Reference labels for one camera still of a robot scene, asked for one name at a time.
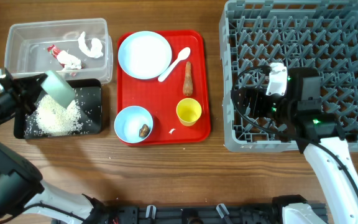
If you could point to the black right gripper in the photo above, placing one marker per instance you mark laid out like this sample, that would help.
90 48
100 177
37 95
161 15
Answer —
258 94

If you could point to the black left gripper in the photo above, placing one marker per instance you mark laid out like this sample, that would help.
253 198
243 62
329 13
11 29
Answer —
17 89

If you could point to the green bowl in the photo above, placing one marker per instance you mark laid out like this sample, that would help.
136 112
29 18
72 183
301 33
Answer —
57 87

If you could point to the white rice pile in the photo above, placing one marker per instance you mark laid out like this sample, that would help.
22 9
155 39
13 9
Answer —
54 118

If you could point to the red snack wrapper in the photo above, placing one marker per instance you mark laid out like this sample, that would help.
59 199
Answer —
53 50

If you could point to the yellow plastic cup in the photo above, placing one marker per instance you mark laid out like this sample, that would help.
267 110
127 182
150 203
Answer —
188 111

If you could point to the small light blue bowl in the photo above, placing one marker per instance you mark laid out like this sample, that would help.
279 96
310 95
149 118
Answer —
130 121

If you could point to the brown food scrap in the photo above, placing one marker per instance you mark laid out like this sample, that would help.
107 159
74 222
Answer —
144 131

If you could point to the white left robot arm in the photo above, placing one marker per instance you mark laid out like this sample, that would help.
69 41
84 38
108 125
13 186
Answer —
22 188

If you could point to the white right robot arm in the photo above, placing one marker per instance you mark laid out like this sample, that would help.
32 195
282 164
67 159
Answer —
292 97

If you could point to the grey dishwasher rack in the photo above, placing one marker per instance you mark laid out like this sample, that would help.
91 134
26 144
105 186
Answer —
316 34

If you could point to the black tray bin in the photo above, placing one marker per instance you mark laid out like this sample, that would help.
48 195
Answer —
89 102

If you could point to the clear plastic bin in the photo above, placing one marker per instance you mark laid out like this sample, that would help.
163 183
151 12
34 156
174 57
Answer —
26 49

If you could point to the orange carrot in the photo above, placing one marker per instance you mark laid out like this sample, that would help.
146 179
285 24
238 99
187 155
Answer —
188 82

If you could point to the white plastic spoon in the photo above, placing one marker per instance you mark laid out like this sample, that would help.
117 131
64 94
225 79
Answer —
182 55

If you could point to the red plastic tray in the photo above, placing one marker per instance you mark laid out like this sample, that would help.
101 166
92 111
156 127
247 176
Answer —
161 99

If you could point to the light blue plate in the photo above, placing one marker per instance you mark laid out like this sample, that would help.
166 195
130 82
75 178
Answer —
144 55

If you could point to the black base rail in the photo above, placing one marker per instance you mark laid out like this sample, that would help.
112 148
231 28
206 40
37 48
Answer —
254 213

